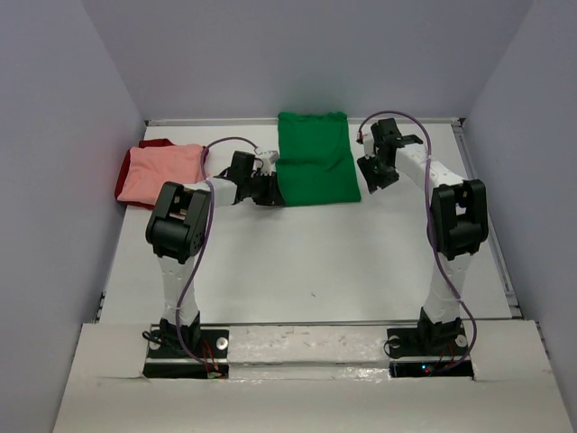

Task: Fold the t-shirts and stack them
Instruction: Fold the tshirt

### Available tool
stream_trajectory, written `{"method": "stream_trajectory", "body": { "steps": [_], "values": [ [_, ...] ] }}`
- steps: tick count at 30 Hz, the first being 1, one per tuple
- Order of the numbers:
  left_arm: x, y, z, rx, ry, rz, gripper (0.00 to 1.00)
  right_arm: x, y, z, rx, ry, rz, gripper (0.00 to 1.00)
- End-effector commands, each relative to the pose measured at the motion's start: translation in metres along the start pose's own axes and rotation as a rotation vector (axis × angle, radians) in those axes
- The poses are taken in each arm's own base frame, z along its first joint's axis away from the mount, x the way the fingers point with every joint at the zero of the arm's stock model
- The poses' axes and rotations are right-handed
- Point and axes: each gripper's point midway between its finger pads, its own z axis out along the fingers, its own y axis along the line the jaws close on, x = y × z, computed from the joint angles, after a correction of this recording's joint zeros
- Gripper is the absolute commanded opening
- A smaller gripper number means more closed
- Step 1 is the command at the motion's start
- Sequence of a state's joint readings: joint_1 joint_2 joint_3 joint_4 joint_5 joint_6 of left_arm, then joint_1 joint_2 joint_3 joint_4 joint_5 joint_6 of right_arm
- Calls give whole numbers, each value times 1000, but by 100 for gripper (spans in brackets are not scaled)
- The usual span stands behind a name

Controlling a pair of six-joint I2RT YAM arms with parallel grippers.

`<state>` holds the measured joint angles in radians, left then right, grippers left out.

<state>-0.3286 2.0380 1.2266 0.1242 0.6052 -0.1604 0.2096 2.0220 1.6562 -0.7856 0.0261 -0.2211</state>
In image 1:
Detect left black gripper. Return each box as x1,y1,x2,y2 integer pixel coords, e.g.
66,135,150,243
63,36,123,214
244,171,286,207

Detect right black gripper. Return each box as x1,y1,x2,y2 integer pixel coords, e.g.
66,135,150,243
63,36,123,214
358,151,400,193

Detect green t shirt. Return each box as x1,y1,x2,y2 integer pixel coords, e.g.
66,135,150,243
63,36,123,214
276,112,362,207

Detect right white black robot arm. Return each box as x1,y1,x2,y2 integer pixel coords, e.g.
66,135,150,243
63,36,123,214
356,112,489,359

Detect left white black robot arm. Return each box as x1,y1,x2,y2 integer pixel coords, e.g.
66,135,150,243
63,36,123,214
145,148,285,357

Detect pink folded t shirt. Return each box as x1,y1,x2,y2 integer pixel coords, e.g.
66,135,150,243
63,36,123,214
119,143,213,209

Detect white foam front board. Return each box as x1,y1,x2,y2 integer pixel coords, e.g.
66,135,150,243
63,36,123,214
55,320,572,432

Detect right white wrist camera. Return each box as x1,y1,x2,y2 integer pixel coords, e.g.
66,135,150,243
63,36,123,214
356,129,375,159

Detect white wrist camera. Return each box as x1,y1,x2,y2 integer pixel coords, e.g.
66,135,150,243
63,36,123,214
356,129,375,159
255,147,279,176

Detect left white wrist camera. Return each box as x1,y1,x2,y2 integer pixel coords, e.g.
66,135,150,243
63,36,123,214
255,147,279,176

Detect aluminium table frame rail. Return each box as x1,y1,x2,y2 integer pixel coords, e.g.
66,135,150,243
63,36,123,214
143,116,466,128

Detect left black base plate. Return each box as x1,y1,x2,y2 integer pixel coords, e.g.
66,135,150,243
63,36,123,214
142,327,230,380

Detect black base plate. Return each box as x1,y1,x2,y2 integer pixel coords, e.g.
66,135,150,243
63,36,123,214
383,327,474,379
142,327,230,380

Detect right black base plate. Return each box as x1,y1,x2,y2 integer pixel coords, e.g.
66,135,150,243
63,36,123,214
383,327,474,379

